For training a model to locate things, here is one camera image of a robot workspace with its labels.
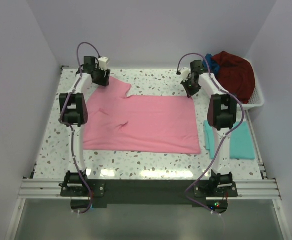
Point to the aluminium frame rail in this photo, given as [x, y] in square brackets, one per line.
[265, 189]

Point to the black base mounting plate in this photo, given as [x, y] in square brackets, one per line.
[99, 194]

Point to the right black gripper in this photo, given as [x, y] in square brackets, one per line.
[189, 93]

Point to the pink t shirt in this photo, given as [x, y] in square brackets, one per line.
[146, 123]

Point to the dark red t shirt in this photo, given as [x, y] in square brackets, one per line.
[235, 75]

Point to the folded teal t shirt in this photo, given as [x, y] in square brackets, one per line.
[241, 146]

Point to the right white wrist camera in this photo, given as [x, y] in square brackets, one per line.
[183, 73]

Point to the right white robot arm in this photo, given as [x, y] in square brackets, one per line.
[221, 117]

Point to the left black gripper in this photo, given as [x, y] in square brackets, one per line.
[104, 81]

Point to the blue t shirt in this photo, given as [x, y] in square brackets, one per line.
[208, 62]

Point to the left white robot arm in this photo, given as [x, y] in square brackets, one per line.
[74, 114]

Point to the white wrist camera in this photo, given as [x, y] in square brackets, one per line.
[103, 63]
[183, 73]

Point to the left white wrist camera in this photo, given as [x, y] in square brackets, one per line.
[103, 63]

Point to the white plastic laundry basket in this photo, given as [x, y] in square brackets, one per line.
[257, 99]

